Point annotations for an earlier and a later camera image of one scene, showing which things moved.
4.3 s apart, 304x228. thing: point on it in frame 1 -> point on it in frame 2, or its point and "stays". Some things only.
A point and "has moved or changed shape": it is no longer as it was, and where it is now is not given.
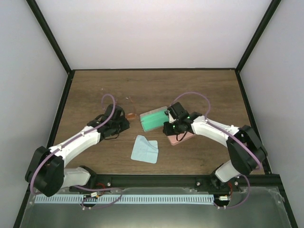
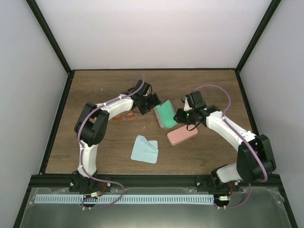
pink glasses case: x=173 y=138 stays
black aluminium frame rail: x=120 y=181 stays
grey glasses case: x=154 y=119 has moved or changed shape
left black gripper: x=126 y=125 -> x=154 y=100
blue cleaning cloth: x=145 y=150 stays
